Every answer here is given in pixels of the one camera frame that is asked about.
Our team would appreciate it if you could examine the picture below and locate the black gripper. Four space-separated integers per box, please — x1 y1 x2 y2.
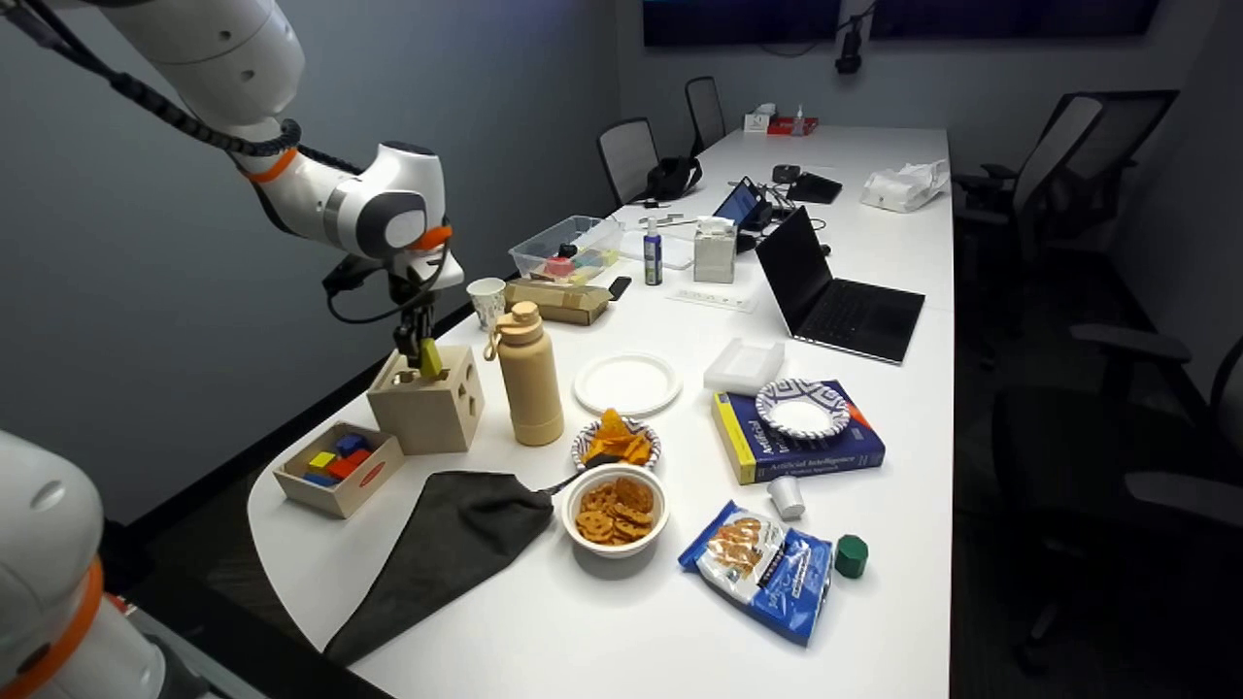
384 260 447 374

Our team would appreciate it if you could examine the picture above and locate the large yellow wooden block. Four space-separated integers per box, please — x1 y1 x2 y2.
415 339 451 390

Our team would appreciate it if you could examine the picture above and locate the wooden shape sorter toy box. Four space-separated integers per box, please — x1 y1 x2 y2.
363 340 488 457

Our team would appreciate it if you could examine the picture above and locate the red wooden block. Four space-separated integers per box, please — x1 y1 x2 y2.
327 447 376 485

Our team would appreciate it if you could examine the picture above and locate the open wooden block tray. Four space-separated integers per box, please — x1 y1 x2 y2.
271 419 409 525

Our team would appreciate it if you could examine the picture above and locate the white carton box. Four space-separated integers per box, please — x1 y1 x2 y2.
691 214 741 287

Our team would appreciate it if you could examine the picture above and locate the clear plastic lidded box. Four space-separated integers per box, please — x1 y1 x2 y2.
699 333 792 397

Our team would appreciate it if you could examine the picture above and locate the white paper cup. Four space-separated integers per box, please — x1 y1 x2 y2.
462 272 511 333

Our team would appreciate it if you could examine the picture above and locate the tan water bottle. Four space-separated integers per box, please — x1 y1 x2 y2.
481 300 572 449

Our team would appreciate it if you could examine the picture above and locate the clear plastic storage container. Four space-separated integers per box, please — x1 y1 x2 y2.
504 210 623 287

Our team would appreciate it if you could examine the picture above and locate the dark grey cloth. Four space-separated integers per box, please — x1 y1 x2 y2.
317 465 559 672

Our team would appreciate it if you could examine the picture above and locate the empty white plate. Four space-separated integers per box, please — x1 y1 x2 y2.
566 349 687 423

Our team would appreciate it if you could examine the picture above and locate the white bowl of orange chips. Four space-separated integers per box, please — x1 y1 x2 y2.
566 406 662 478

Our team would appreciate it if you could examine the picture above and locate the white bowl of brown snacks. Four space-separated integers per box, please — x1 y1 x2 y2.
559 457 670 563

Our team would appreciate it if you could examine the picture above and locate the black mesh office chair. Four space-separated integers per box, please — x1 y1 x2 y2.
680 71 731 157
990 320 1243 680
594 113 662 204
951 87 1184 263

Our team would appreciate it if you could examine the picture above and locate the black bag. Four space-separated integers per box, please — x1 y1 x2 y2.
640 153 705 203

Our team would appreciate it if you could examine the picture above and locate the tablet with blue screen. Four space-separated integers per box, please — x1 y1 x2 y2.
712 176 780 236

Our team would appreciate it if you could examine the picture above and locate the patterned white dish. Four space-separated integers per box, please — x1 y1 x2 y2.
753 377 858 447

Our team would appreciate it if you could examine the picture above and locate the blue and yellow book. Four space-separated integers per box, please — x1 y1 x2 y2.
705 377 891 488

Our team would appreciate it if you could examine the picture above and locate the small white cup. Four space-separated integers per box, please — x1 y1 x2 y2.
763 474 812 528

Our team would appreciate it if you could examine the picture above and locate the open grey laptop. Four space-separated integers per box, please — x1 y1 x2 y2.
753 203 932 364

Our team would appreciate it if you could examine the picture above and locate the blue snack bag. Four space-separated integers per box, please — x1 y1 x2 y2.
677 496 840 650

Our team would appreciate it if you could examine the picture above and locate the black pouch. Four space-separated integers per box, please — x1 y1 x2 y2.
768 158 846 210

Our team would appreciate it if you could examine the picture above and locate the green round cap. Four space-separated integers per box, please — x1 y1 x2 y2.
831 528 875 582

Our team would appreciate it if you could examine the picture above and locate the crumpled white plastic bag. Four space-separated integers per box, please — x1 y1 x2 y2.
858 157 951 217

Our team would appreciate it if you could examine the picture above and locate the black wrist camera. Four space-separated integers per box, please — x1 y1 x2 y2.
317 252 390 300

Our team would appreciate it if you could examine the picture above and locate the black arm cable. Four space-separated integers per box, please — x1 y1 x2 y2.
0 0 434 329

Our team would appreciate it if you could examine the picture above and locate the wall mounted display screen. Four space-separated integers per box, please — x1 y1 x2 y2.
868 0 1163 43
640 0 846 49

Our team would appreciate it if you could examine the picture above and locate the conference camera on mount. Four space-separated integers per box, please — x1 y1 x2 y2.
831 0 877 76

